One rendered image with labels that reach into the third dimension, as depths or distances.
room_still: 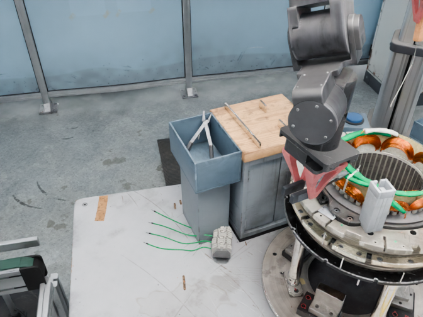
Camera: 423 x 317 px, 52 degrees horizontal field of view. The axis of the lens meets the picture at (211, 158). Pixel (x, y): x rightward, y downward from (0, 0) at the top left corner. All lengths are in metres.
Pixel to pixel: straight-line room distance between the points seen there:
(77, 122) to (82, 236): 1.94
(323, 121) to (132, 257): 0.70
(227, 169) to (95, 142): 1.96
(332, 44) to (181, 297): 0.67
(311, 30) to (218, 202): 0.57
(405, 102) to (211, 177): 0.60
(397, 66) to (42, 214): 1.84
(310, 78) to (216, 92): 2.74
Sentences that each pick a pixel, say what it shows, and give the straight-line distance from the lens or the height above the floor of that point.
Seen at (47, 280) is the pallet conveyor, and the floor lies 0.67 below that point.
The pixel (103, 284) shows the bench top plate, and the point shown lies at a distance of 1.06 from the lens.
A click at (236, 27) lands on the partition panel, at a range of 3.08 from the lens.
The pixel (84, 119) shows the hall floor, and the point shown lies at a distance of 3.05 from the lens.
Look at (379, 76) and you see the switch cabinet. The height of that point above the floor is 0.14.
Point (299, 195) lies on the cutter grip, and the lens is 0.66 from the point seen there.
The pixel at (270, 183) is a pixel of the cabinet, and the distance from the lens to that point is 1.02.
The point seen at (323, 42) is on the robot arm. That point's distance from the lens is 0.54.
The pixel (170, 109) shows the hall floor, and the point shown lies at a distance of 3.06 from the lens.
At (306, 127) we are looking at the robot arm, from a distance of 0.51.
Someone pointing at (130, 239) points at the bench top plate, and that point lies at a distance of 1.13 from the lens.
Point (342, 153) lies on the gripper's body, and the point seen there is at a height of 1.26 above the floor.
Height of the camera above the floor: 1.62
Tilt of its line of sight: 39 degrees down
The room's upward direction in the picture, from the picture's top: straight up
